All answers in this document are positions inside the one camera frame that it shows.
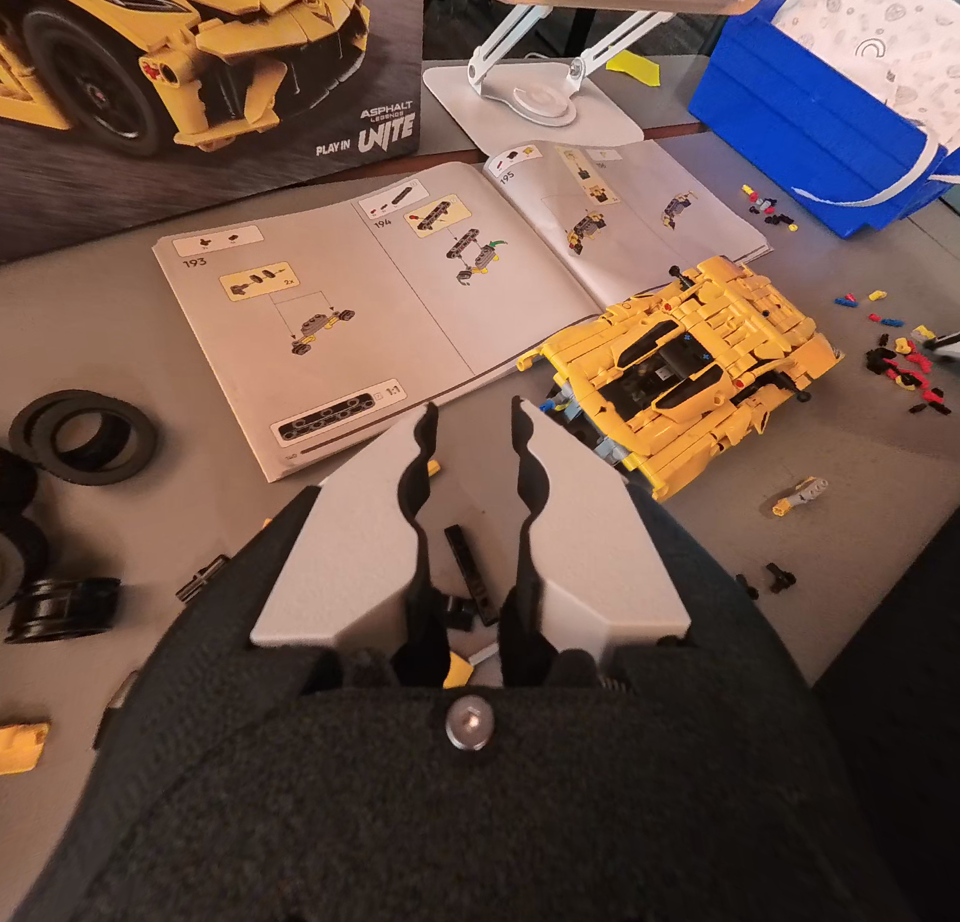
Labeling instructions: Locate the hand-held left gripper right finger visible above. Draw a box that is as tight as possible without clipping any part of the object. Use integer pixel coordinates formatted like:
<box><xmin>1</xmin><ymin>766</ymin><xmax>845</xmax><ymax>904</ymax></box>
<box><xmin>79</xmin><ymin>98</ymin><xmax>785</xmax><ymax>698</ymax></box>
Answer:
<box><xmin>512</xmin><ymin>397</ymin><xmax>691</xmax><ymax>642</ymax></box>

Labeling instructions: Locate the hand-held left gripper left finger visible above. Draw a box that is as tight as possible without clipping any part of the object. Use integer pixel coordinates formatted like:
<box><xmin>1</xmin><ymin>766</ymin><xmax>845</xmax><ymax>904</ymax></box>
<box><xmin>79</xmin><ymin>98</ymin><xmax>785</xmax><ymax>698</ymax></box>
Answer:
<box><xmin>249</xmin><ymin>403</ymin><xmax>440</xmax><ymax>649</ymax></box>

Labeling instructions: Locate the pile of red black pins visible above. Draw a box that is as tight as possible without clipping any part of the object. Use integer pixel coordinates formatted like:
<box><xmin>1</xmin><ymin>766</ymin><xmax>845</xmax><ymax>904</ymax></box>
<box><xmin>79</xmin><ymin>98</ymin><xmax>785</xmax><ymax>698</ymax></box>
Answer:
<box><xmin>832</xmin><ymin>288</ymin><xmax>950</xmax><ymax>417</ymax></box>

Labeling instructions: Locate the building instruction booklet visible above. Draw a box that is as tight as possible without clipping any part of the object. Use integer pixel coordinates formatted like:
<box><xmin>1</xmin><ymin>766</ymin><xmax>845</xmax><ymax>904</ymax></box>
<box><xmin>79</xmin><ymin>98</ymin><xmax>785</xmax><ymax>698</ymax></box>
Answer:
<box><xmin>152</xmin><ymin>139</ymin><xmax>774</xmax><ymax>484</ymax></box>

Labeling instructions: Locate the yellow brick toy car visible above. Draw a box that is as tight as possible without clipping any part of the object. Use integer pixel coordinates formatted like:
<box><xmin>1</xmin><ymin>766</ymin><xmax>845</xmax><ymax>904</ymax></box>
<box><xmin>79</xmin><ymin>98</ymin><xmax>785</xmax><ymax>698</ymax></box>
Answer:
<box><xmin>517</xmin><ymin>254</ymin><xmax>845</xmax><ymax>503</ymax></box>

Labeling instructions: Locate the grey desk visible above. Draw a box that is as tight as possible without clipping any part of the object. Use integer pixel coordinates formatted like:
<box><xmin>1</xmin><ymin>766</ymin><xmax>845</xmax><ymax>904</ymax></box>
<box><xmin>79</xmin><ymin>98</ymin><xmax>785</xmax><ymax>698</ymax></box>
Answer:
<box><xmin>0</xmin><ymin>59</ymin><xmax>960</xmax><ymax>922</ymax></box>

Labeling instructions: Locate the pile of yellow black pieces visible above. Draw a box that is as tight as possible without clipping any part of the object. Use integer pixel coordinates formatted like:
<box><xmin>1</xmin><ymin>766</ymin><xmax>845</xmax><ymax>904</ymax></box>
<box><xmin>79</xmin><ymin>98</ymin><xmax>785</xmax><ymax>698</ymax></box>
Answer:
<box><xmin>0</xmin><ymin>524</ymin><xmax>502</xmax><ymax>777</ymax></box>

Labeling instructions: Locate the white paper strip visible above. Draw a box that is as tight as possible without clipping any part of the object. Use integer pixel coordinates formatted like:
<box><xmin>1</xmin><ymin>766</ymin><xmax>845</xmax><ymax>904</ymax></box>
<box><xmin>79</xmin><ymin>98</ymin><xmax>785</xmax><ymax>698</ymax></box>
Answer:
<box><xmin>787</xmin><ymin>138</ymin><xmax>960</xmax><ymax>207</ymax></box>

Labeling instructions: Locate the cluster of mixed small pins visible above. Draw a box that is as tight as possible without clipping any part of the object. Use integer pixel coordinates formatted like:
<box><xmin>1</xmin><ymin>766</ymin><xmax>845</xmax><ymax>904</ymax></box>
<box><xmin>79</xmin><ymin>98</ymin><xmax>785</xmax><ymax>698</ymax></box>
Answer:
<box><xmin>738</xmin><ymin>183</ymin><xmax>800</xmax><ymax>233</ymax></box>

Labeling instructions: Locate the black toy tire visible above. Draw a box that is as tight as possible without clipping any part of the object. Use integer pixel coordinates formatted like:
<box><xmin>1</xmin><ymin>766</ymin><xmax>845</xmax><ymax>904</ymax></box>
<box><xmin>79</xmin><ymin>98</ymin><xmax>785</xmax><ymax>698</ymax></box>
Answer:
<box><xmin>9</xmin><ymin>389</ymin><xmax>159</xmax><ymax>487</ymax></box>
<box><xmin>0</xmin><ymin>515</ymin><xmax>52</xmax><ymax>610</ymax></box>

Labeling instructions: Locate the blue plastic bin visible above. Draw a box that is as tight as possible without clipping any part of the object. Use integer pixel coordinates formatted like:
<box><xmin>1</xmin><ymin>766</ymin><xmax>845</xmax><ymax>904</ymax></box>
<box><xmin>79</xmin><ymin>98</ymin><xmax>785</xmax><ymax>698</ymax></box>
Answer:
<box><xmin>688</xmin><ymin>0</ymin><xmax>960</xmax><ymax>239</ymax></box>

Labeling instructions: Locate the black toy wheel rim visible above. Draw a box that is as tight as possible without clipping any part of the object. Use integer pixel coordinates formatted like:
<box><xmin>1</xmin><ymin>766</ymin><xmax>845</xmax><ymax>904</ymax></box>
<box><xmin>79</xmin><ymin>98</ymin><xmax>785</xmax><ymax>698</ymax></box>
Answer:
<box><xmin>3</xmin><ymin>577</ymin><xmax>123</xmax><ymax>646</ymax></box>

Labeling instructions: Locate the yellow paper scrap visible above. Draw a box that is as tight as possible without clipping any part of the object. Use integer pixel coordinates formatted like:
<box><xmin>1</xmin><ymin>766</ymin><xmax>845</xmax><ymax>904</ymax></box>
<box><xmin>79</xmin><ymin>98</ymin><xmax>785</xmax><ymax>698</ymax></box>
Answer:
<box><xmin>606</xmin><ymin>50</ymin><xmax>661</xmax><ymax>87</ymax></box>

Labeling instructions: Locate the toy car set box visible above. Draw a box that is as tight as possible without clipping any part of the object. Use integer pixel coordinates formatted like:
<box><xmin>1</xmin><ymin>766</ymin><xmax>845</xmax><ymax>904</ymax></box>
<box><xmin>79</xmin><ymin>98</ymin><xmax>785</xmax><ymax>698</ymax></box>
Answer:
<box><xmin>0</xmin><ymin>0</ymin><xmax>425</xmax><ymax>263</ymax></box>

